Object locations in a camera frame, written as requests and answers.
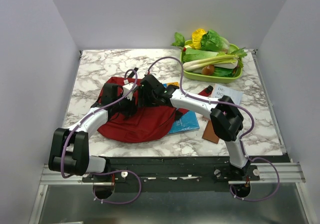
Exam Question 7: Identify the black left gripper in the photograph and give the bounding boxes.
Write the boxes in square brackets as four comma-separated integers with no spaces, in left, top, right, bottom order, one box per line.
[113,92,139,117]

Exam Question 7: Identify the red student backpack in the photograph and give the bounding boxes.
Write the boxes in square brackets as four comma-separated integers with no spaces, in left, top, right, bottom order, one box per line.
[98,79,189,143]

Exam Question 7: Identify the brown leather wallet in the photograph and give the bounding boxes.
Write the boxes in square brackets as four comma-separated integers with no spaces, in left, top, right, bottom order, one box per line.
[202,121,220,144]

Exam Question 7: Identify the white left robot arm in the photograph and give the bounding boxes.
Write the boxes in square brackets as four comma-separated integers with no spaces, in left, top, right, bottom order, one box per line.
[48,83,137,182]

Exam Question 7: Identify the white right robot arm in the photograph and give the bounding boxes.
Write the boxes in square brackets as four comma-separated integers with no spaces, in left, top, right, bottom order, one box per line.
[138,74,250,180]

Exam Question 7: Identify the orange treehouse storybook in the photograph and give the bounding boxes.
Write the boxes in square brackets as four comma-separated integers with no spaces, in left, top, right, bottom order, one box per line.
[162,82,180,89]

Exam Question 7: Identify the green plastic tray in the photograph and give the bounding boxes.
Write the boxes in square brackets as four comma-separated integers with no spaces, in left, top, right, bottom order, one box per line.
[180,40,247,83]

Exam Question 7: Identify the blue paperback book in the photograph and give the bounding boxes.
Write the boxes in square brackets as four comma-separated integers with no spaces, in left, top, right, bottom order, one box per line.
[168,111,200,134]

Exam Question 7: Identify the green white leek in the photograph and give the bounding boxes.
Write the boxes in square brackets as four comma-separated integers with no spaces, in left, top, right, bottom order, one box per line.
[183,54,240,71]

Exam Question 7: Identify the green leaf sprig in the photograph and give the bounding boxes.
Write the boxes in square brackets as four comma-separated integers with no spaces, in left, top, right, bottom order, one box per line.
[171,32,185,48]

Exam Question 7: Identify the brown mushroom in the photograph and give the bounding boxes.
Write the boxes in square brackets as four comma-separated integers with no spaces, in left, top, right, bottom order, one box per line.
[201,65,215,76]

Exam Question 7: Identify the flower cover Designer Fate book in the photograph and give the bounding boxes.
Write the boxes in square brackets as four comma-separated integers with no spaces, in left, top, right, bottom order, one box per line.
[199,84,243,105]

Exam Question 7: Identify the yellow artificial flower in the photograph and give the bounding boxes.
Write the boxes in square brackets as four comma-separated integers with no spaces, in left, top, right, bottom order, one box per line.
[187,28,206,49]

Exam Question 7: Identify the green lettuce head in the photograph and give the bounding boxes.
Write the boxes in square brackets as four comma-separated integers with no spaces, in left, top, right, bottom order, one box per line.
[200,29,230,53]

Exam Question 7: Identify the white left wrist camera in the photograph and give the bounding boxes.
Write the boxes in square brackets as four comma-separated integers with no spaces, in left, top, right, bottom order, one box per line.
[122,79,137,100]

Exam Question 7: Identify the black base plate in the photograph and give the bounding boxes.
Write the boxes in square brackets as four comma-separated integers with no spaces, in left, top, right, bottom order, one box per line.
[51,155,292,194]

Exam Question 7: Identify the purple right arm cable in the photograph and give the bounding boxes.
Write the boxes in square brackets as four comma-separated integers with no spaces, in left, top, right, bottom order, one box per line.
[146,56,281,203]

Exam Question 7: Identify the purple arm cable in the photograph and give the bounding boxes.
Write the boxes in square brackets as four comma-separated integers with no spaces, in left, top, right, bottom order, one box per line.
[59,68,142,205]
[146,56,281,203]

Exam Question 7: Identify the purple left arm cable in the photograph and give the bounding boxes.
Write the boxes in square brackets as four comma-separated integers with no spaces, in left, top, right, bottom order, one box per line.
[59,68,142,205]

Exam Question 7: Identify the aluminium rail frame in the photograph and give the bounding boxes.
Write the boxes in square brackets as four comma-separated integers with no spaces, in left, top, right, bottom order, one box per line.
[29,156,317,224]

